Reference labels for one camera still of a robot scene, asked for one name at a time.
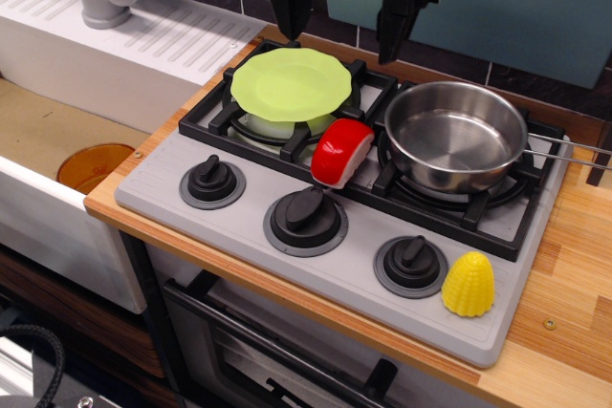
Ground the black stove knob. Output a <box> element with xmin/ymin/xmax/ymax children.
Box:
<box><xmin>263</xmin><ymin>186</ymin><xmax>348</xmax><ymax>258</ymax></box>
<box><xmin>374</xmin><ymin>235</ymin><xmax>448</xmax><ymax>299</ymax></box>
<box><xmin>179</xmin><ymin>155</ymin><xmax>247</xmax><ymax>210</ymax></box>

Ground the black braided cable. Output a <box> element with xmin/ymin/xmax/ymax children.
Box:
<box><xmin>0</xmin><ymin>324</ymin><xmax>66</xmax><ymax>408</ymax></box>

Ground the stainless steel pot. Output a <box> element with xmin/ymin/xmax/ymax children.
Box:
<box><xmin>384</xmin><ymin>81</ymin><xmax>611</xmax><ymax>194</ymax></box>

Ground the yellow plastic corn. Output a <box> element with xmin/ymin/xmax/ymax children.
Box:
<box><xmin>441</xmin><ymin>251</ymin><xmax>495</xmax><ymax>317</ymax></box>

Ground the black burner grate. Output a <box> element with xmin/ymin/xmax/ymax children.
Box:
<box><xmin>179</xmin><ymin>40</ymin><xmax>563</xmax><ymax>261</ymax></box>

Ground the red and white toy sushi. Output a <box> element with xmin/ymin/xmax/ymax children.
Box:
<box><xmin>311</xmin><ymin>118</ymin><xmax>375</xmax><ymax>189</ymax></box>

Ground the left black stove knob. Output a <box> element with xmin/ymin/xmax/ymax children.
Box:
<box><xmin>179</xmin><ymin>155</ymin><xmax>247</xmax><ymax>210</ymax></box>

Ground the light green plastic plate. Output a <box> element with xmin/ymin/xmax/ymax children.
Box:
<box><xmin>230</xmin><ymin>48</ymin><xmax>352</xmax><ymax>122</ymax></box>

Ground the middle black stove knob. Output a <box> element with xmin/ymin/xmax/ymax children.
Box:
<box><xmin>263</xmin><ymin>186</ymin><xmax>348</xmax><ymax>258</ymax></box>

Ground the grey toy stove top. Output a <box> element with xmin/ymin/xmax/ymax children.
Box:
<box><xmin>113</xmin><ymin>38</ymin><xmax>574</xmax><ymax>370</ymax></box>

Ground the toy oven door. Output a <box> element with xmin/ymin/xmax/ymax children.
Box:
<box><xmin>161</xmin><ymin>271</ymin><xmax>439</xmax><ymax>407</ymax></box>

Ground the right black stove knob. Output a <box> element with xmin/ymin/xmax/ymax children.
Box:
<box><xmin>374</xmin><ymin>235</ymin><xmax>448</xmax><ymax>299</ymax></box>

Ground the white toy sink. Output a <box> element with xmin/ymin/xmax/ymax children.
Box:
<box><xmin>1</xmin><ymin>0</ymin><xmax>263</xmax><ymax>313</ymax></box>

